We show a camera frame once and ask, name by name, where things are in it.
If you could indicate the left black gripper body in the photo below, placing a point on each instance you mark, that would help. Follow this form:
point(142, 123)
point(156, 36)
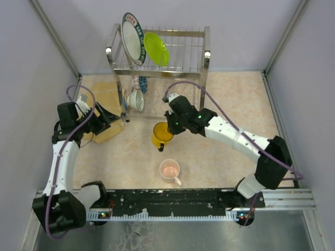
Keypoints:
point(95, 123)

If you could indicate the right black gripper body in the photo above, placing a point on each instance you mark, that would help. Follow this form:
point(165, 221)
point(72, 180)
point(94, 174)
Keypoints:
point(177, 125)

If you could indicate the yellow glass mug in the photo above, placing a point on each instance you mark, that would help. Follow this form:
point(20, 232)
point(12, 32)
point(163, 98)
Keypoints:
point(161, 136)

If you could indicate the yellow cloth with white zigzags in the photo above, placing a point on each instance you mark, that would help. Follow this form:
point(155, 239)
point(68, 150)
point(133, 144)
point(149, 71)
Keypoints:
point(106, 94)

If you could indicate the pale green patterned bowl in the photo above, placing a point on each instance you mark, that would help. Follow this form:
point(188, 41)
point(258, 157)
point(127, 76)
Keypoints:
point(136, 101)

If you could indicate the blue patterned bowl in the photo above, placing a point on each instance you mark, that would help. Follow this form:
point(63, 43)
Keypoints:
point(140, 83)

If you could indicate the pink and white mug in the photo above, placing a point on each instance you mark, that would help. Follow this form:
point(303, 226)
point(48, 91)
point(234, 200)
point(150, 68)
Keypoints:
point(170, 170)

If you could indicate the lime green plate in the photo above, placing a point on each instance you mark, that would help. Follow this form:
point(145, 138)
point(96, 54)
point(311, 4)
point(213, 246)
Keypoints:
point(156, 49)

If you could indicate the white plate green rim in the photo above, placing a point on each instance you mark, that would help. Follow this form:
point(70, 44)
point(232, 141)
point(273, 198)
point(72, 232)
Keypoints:
point(133, 38)

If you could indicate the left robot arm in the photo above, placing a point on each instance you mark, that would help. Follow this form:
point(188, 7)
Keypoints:
point(59, 209)

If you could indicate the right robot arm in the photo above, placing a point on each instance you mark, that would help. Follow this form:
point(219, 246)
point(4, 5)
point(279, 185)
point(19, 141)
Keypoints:
point(271, 156)

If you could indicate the stainless steel dish rack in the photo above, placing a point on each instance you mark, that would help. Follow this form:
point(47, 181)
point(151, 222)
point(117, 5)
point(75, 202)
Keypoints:
point(189, 52)

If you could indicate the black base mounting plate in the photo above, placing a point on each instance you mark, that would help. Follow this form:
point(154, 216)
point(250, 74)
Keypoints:
point(167, 210)

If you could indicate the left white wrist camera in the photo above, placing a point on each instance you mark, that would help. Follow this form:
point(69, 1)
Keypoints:
point(81, 106)

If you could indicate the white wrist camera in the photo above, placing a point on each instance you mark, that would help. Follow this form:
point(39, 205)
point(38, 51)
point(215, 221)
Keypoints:
point(81, 106)
point(170, 97)

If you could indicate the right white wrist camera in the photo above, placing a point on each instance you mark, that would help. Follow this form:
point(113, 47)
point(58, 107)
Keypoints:
point(170, 97)

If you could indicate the left aluminium frame post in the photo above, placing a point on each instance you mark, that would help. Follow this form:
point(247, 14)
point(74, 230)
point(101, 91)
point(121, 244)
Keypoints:
point(55, 37)

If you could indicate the aluminium frame post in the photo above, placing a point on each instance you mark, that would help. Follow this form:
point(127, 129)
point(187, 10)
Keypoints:
point(298, 13)
point(55, 37)

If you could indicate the right aluminium frame post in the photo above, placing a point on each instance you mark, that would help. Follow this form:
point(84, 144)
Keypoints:
point(298, 13)

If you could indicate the aluminium front rail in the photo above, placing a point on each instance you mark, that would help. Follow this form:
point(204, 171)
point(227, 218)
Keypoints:
point(279, 199)

